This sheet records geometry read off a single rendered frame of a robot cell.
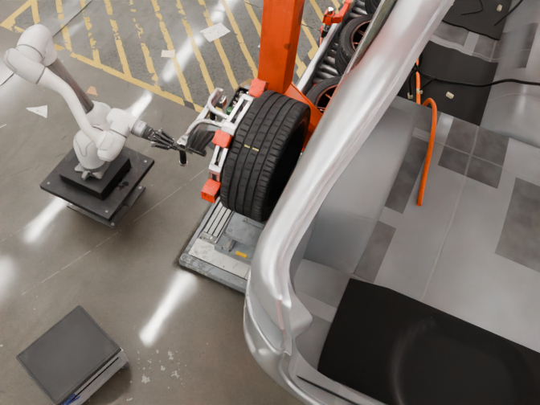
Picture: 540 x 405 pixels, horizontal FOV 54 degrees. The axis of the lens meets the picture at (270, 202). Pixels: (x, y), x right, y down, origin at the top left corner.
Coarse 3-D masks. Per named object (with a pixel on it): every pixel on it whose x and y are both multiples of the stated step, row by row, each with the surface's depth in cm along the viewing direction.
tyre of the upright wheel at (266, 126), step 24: (264, 96) 258; (288, 96) 271; (264, 120) 249; (288, 120) 249; (240, 144) 246; (264, 144) 245; (240, 168) 248; (264, 168) 245; (240, 192) 254; (264, 192) 250; (264, 216) 272
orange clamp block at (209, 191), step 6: (210, 180) 263; (204, 186) 261; (210, 186) 261; (216, 186) 262; (204, 192) 260; (210, 192) 260; (216, 192) 260; (204, 198) 265; (210, 198) 262; (216, 198) 265
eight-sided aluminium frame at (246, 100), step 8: (248, 96) 263; (240, 104) 260; (248, 104) 260; (232, 112) 257; (232, 120) 257; (240, 120) 255; (224, 128) 252; (232, 128) 252; (216, 152) 255; (224, 152) 254; (216, 160) 259; (224, 160) 256; (216, 168) 257; (216, 176) 261
